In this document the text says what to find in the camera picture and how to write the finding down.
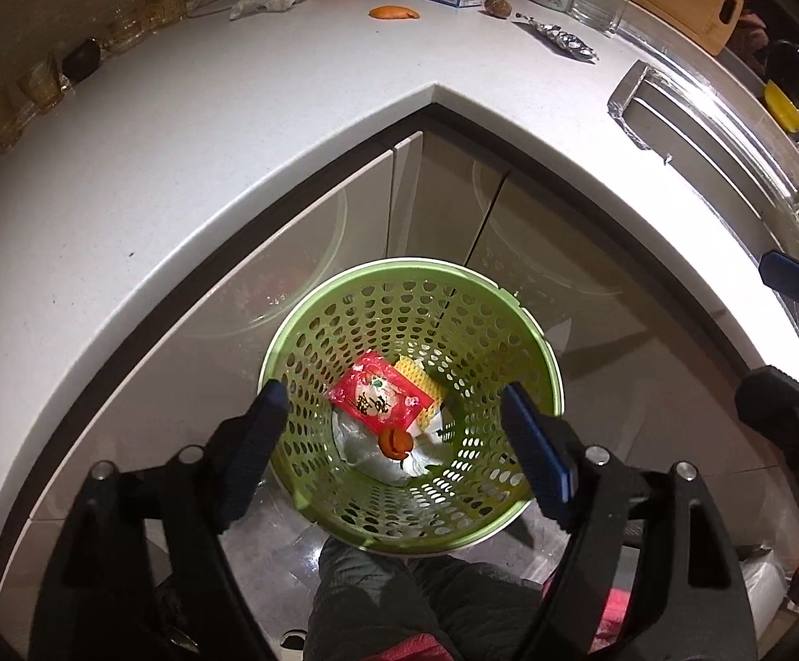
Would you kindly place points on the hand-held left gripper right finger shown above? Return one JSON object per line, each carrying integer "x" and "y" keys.
{"x": 544, "y": 458}

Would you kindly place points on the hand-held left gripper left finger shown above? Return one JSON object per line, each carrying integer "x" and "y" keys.
{"x": 251, "y": 458}

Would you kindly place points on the clear plastic bag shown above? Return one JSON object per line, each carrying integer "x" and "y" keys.
{"x": 372, "y": 454}

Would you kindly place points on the red snack packet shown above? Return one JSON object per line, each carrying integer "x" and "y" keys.
{"x": 379, "y": 396}

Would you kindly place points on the green perforated plastic basket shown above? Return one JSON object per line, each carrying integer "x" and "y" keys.
{"x": 468, "y": 330}

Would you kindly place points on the white plastic bag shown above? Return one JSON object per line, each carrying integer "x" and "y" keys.
{"x": 764, "y": 585}

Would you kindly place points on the stainless steel sink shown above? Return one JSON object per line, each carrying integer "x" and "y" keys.
{"x": 737, "y": 144}

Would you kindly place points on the beige cabinet door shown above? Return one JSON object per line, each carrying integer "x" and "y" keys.
{"x": 613, "y": 330}
{"x": 248, "y": 275}

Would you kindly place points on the yellow dish item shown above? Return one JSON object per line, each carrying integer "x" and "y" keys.
{"x": 784, "y": 108}

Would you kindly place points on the pink slipper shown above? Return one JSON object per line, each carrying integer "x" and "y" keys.
{"x": 410, "y": 648}
{"x": 613, "y": 616}

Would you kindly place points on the person's grey trousers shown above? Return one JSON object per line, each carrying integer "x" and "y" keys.
{"x": 399, "y": 599}

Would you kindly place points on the black pan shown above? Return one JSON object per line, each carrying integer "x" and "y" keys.
{"x": 793, "y": 58}

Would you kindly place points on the silver foil wrapper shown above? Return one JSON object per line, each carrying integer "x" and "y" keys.
{"x": 558, "y": 38}

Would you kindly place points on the clear glass container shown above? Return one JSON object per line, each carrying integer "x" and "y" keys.
{"x": 599, "y": 1}

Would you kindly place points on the brown walnut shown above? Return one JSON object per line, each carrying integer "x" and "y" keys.
{"x": 496, "y": 7}

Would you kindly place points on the dark ceramic cup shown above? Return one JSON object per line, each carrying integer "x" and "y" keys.
{"x": 81, "y": 59}

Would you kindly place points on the clear glass teapot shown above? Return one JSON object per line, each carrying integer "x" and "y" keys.
{"x": 127, "y": 29}

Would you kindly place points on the crumpled white tissue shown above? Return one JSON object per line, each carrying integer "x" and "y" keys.
{"x": 268, "y": 1}

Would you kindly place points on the tall amber glass cup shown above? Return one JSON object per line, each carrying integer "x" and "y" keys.
{"x": 167, "y": 1}

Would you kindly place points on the long orange peel piece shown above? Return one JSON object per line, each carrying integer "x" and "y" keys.
{"x": 394, "y": 12}

